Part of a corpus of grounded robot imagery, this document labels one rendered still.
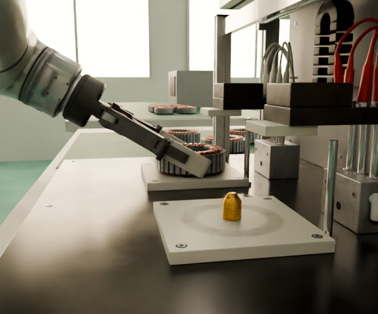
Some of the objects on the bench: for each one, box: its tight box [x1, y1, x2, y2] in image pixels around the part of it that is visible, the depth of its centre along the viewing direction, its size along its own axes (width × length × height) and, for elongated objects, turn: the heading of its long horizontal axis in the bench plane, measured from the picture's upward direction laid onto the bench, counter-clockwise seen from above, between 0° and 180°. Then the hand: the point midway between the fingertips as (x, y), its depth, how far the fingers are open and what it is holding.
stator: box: [155, 143, 226, 177], centre depth 65 cm, size 11×11×4 cm
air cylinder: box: [321, 166, 378, 234], centre depth 45 cm, size 5×8×6 cm
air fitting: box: [369, 193, 378, 225], centre depth 40 cm, size 1×1×3 cm
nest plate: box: [153, 196, 336, 265], centre depth 42 cm, size 15×15×1 cm
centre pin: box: [223, 192, 241, 221], centre depth 42 cm, size 2×2×3 cm
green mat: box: [56, 130, 254, 169], centre depth 121 cm, size 94×61×1 cm, turn 100°
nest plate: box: [141, 162, 250, 191], centre depth 66 cm, size 15×15×1 cm
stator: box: [163, 128, 200, 145], centre depth 117 cm, size 11×11×4 cm
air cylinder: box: [254, 140, 300, 179], centre depth 68 cm, size 5×8×6 cm
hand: (189, 157), depth 65 cm, fingers closed on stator, 11 cm apart
